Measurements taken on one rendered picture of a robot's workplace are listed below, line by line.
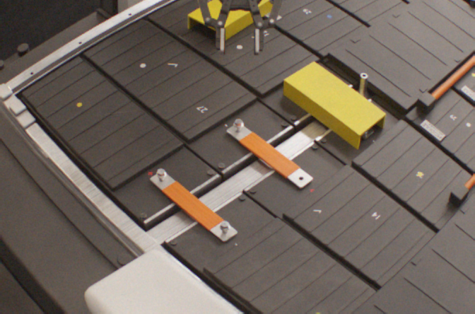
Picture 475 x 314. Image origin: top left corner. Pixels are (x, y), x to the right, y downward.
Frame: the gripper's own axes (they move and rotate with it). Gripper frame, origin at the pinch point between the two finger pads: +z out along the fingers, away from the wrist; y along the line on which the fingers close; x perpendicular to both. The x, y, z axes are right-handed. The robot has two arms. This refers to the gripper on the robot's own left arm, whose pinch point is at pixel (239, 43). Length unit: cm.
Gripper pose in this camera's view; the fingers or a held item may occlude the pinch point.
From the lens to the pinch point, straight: 134.3
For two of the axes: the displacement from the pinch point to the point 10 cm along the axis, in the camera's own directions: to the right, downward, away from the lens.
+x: 0.0, -1.0, -9.9
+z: -0.2, 9.9, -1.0
